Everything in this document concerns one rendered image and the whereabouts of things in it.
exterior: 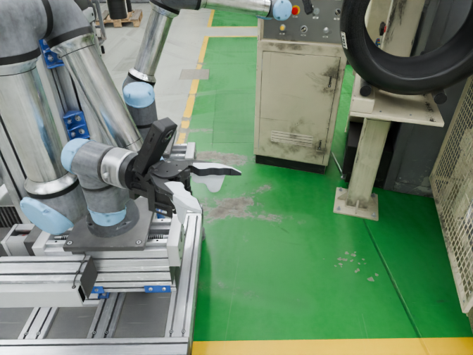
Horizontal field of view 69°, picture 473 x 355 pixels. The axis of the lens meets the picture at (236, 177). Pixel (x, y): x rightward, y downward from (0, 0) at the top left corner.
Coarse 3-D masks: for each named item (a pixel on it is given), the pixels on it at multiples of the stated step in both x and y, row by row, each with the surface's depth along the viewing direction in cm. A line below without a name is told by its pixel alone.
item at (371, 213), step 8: (336, 192) 231; (336, 200) 224; (376, 200) 224; (336, 208) 217; (344, 208) 217; (352, 208) 217; (360, 208) 216; (368, 208) 217; (376, 208) 217; (360, 216) 211; (368, 216) 211; (376, 216) 210
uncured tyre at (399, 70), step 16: (352, 0) 124; (368, 0) 121; (352, 16) 126; (352, 32) 128; (464, 32) 140; (352, 48) 132; (368, 48) 154; (448, 48) 145; (464, 48) 142; (352, 64) 138; (368, 64) 132; (384, 64) 155; (400, 64) 154; (416, 64) 152; (432, 64) 149; (448, 64) 145; (464, 64) 123; (368, 80) 139; (384, 80) 134; (400, 80) 132; (416, 80) 130; (432, 80) 129; (448, 80) 127
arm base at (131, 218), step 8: (128, 208) 98; (136, 208) 102; (88, 216) 97; (128, 216) 98; (136, 216) 101; (88, 224) 98; (96, 224) 95; (120, 224) 98; (128, 224) 98; (136, 224) 102; (96, 232) 97; (104, 232) 96; (112, 232) 96; (120, 232) 98
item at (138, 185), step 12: (132, 156) 64; (120, 168) 63; (132, 168) 64; (156, 168) 61; (168, 168) 61; (180, 168) 62; (120, 180) 64; (132, 180) 65; (144, 180) 64; (180, 180) 60; (132, 192) 66; (144, 192) 65; (156, 192) 62; (156, 204) 64; (168, 204) 62; (168, 216) 62
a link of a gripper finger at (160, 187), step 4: (152, 176) 59; (156, 176) 59; (152, 180) 59; (156, 180) 58; (160, 180) 58; (164, 180) 58; (168, 180) 58; (172, 180) 61; (156, 184) 57; (160, 184) 57; (164, 184) 57; (156, 188) 57; (160, 188) 56; (164, 188) 56; (168, 188) 56; (160, 192) 56; (164, 192) 56; (168, 192) 55; (172, 192) 55; (168, 196) 56; (172, 196) 55; (172, 200) 55
